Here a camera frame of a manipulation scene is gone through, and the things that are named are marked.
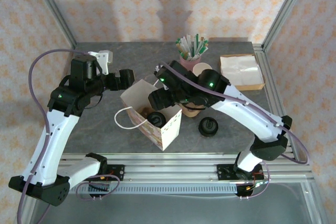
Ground brown cardboard cup carrier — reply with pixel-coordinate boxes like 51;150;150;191
139;105;153;118

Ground takeout coffee cup black sleeve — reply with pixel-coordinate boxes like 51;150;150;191
146;111;166;128
198;116;219;138

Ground white paper bag with handles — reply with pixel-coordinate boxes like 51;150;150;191
114;78;183;152

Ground stack of cardboard cup carriers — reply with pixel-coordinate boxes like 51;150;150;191
181;100;208;118

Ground stack of paper cups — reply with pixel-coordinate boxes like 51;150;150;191
192;62;213;76

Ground pink cup with brown label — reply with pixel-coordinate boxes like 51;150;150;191
179;55;202;69

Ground green tipped white sachet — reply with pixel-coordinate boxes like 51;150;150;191
175;38;185;55
193;34;200;56
198;36;210;57

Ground white paper napkins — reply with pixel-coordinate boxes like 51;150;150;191
220;55;265;86

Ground plain white sachet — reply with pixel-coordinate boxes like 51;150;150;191
183;34;194;57

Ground brown cardboard napkin box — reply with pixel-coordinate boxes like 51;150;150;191
219;54;266;92

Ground grey metal sheet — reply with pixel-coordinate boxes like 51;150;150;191
34;194;316;224

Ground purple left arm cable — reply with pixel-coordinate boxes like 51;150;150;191
17;48;92;224

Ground aluminium front rail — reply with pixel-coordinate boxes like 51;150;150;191
28;153;313;184

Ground aluminium side rail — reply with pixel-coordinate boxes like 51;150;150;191
252;42;310;167

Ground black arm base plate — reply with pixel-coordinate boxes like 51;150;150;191
216;163;238;182
106;164;125;182

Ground aluminium frame post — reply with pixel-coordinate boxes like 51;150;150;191
27;0;77;49
261;0;315;51

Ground grey slotted cable duct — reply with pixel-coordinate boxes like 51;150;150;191
39;184;238;195

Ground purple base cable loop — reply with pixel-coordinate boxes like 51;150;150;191
75;174;121;201
236;161;274;200

